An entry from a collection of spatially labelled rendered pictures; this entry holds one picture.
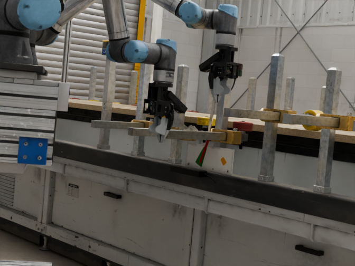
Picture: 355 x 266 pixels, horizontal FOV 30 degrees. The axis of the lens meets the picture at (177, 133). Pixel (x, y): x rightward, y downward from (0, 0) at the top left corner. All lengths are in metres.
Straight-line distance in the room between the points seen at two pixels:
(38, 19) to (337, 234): 1.20
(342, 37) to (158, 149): 8.24
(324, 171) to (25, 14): 1.10
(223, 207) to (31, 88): 0.95
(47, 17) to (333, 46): 9.49
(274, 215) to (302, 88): 9.18
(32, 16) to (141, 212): 1.61
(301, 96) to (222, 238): 8.74
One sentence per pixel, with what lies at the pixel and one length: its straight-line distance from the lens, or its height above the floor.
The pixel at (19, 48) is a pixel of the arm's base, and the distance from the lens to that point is 2.12.
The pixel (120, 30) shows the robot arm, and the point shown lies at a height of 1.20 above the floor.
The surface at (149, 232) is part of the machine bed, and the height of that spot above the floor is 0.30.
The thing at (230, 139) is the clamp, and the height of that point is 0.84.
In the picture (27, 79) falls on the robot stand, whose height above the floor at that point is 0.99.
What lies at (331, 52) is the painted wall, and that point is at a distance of 11.30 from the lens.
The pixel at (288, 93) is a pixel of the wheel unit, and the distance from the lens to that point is 3.79.
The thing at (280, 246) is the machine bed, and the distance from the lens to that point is 2.76.
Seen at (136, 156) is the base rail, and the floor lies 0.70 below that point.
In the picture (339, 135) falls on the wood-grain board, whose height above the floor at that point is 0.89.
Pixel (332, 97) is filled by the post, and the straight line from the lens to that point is 2.30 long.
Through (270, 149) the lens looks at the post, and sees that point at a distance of 2.45.
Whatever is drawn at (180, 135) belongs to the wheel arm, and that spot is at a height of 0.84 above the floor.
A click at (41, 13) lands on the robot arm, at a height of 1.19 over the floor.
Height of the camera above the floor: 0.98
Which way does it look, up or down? 3 degrees down
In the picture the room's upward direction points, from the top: 5 degrees clockwise
